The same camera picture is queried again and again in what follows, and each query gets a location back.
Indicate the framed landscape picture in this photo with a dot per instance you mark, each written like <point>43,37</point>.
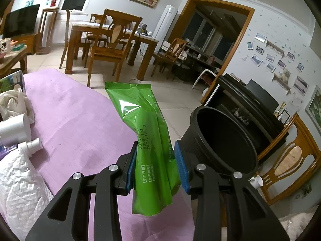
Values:
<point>314,108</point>

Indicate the white plastic chair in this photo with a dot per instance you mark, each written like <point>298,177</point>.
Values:
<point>207,72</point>

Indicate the group of wall photos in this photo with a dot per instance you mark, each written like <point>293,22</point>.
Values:
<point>278,62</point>

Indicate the wooden armchair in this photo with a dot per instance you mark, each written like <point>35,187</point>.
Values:
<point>301,135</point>

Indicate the purple table cloth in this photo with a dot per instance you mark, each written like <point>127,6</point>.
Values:
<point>75,118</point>

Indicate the black plastic bin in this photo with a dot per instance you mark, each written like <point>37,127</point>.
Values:
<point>200,140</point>

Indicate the crumpled white plastic bag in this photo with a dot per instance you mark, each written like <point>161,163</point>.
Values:
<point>12,103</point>

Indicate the wooden television cabinet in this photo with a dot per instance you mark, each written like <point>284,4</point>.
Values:
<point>25,42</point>

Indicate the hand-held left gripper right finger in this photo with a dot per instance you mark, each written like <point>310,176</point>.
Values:
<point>181,167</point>

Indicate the metal kettle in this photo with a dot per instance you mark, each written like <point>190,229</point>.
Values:
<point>142,28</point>

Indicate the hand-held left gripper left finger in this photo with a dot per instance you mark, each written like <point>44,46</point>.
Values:
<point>131,172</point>

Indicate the green tissue pack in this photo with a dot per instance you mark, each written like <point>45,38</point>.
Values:
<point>12,80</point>

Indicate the green foil snack packet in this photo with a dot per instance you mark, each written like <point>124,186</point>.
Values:
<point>150,130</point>

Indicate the black flat television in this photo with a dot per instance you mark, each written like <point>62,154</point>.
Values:
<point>21,21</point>

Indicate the black upright piano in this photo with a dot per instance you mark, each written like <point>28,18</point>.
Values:
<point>255,113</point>

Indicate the white standing air conditioner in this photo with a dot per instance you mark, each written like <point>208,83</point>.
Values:
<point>164,25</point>

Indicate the wooden coffee table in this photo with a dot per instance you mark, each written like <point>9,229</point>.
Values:
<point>12,60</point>

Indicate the red flower decoration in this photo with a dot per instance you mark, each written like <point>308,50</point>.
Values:
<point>53,2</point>

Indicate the wooden dining table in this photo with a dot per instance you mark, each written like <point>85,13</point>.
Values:
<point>77,30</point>

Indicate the small white spray bottle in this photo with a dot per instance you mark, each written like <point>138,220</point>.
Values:
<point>30,146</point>

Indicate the wooden door frame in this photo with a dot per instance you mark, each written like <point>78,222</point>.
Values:
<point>240,30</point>

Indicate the tall wooden plant stand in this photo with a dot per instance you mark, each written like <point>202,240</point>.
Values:
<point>47,11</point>

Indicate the wooden dining chair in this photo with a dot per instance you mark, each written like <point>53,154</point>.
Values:
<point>66,37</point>
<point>107,52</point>
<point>173,52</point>
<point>96,18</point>

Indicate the white paper towel pack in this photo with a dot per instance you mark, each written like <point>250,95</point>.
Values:
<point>20,193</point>

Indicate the white plastic bottle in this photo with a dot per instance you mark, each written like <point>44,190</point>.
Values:
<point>12,130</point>

